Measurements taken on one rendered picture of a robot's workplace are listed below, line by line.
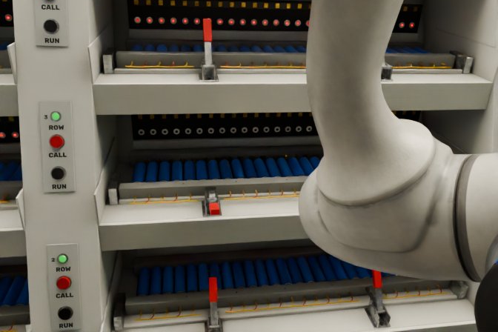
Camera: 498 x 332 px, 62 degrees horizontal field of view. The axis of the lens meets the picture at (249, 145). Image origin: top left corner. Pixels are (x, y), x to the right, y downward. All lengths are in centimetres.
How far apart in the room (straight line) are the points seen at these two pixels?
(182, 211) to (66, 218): 16
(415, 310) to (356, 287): 10
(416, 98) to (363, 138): 38
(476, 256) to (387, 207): 7
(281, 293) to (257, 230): 15
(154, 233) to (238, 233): 12
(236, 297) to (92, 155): 32
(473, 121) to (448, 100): 9
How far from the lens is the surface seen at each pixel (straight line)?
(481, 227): 33
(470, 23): 82
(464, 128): 82
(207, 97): 60
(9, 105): 65
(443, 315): 81
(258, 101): 61
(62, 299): 66
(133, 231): 62
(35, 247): 65
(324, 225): 39
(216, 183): 65
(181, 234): 62
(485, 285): 23
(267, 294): 73
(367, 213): 34
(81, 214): 62
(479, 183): 34
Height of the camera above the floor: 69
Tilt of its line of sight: 4 degrees down
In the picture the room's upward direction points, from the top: 1 degrees counter-clockwise
